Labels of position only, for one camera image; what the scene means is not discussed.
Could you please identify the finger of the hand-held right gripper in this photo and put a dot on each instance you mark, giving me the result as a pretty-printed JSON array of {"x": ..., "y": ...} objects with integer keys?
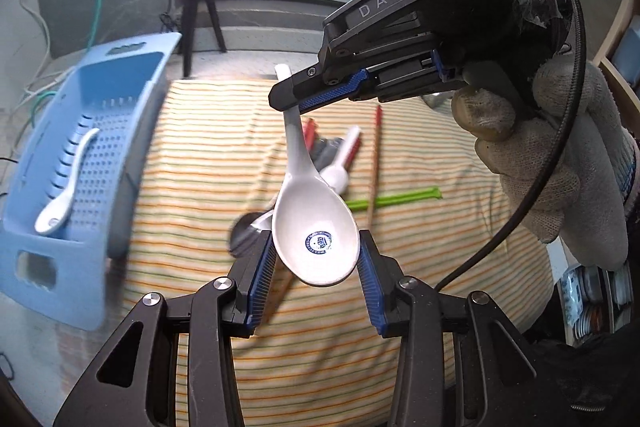
[{"x": 330, "y": 94}]

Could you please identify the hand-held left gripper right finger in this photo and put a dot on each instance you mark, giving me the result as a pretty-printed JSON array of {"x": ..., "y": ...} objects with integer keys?
[{"x": 370, "y": 277}]

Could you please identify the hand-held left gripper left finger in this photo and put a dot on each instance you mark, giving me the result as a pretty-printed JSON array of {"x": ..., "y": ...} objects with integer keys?
[{"x": 262, "y": 277}]

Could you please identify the metal spoon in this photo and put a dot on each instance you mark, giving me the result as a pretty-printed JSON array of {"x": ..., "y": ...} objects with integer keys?
[{"x": 245, "y": 234}]

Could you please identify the white ceramic spoon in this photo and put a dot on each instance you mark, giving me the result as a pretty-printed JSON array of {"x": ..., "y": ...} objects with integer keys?
[
  {"x": 305, "y": 207},
  {"x": 50, "y": 219}
]

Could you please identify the green plastic spoon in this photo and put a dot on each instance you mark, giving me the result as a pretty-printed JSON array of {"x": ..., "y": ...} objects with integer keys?
[{"x": 400, "y": 198}]

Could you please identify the blue plastic basket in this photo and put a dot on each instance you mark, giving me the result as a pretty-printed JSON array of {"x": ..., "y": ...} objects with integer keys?
[{"x": 100, "y": 157}]

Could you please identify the person's right hand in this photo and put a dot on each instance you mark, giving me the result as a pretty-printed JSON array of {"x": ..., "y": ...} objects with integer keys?
[{"x": 575, "y": 157}]

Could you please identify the white plastic fork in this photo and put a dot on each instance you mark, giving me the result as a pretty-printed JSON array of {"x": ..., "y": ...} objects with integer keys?
[{"x": 336, "y": 179}]

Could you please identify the striped cloth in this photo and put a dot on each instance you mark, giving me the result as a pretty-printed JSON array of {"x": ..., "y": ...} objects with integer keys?
[{"x": 200, "y": 157}]

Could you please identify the box of small items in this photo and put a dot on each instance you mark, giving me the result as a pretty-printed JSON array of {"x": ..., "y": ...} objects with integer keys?
[{"x": 590, "y": 307}]

